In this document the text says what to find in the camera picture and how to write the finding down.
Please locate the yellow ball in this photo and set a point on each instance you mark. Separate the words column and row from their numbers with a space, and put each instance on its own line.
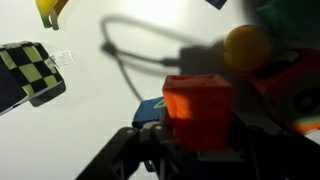
column 246, row 48

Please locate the small blue cube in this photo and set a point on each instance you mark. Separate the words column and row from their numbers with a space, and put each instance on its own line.
column 216, row 3

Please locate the yellow banana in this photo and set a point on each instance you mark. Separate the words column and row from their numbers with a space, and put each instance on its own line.
column 46, row 10

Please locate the black checkered soft cube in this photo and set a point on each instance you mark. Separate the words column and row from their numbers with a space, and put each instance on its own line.
column 26, row 73

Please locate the small orange cube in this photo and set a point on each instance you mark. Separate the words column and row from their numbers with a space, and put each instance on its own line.
column 198, row 111

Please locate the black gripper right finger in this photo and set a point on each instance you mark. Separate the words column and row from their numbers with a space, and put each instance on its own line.
column 286, row 156

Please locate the small green cube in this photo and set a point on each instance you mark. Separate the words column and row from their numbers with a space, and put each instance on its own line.
column 290, row 16

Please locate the blue white soft cube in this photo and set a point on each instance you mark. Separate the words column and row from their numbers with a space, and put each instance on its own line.
column 148, row 111

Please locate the orange soft number cube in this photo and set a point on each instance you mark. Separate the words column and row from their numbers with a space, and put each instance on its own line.
column 293, row 90

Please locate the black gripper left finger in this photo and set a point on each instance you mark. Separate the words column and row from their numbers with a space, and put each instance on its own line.
column 133, row 156

